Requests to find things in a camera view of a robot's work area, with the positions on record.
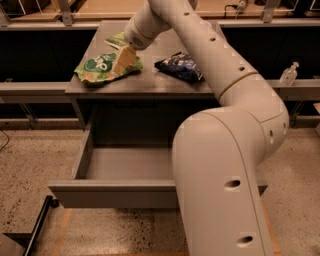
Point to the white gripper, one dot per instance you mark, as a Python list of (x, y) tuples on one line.
[(139, 37)]

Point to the green rice chip bag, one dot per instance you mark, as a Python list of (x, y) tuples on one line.
[(106, 68)]

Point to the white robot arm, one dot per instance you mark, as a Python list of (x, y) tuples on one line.
[(245, 100)]

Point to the green snack bag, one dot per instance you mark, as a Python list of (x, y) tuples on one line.
[(116, 41)]

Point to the dark blue chip bag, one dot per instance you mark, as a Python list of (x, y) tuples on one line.
[(180, 65)]

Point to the open grey top drawer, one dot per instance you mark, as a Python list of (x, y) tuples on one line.
[(126, 176)]

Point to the grey cabinet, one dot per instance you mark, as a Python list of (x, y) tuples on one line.
[(144, 107)]

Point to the clear sanitizer bottle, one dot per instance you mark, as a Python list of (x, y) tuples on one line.
[(289, 75)]

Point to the black metal stand base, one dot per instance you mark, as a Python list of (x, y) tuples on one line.
[(27, 241)]

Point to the grey metal rail bench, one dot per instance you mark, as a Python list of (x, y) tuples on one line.
[(36, 65)]

